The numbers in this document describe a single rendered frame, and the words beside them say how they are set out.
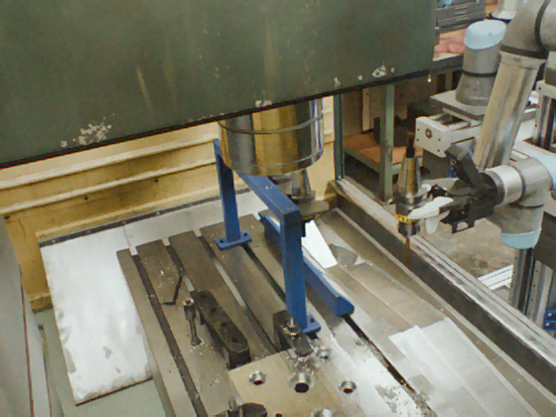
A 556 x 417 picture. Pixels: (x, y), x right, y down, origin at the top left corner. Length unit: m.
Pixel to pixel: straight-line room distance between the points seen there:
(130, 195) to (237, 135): 1.19
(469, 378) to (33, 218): 1.36
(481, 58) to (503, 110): 0.63
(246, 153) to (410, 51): 0.26
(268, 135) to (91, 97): 0.26
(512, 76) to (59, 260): 1.42
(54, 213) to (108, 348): 0.48
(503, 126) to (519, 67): 0.12
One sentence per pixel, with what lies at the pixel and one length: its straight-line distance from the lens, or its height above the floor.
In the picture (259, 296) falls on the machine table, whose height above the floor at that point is 0.90.
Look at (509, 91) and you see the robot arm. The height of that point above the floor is 1.41.
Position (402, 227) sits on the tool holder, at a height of 1.25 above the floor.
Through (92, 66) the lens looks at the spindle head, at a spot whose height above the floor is 1.66.
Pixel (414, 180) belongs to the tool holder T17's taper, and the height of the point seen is 1.35.
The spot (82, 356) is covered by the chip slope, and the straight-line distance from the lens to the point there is 1.80.
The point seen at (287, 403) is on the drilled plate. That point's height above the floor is 0.99.
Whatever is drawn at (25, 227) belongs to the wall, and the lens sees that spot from 2.00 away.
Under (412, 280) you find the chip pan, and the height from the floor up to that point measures 0.68.
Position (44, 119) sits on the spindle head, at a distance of 0.68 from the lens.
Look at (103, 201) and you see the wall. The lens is 1.98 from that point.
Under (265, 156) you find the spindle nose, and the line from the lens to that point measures 0.82.
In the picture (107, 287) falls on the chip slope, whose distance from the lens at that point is 1.90.
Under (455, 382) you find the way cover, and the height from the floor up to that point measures 0.74.
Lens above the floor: 1.82
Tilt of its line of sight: 29 degrees down
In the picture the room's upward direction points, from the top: 5 degrees counter-clockwise
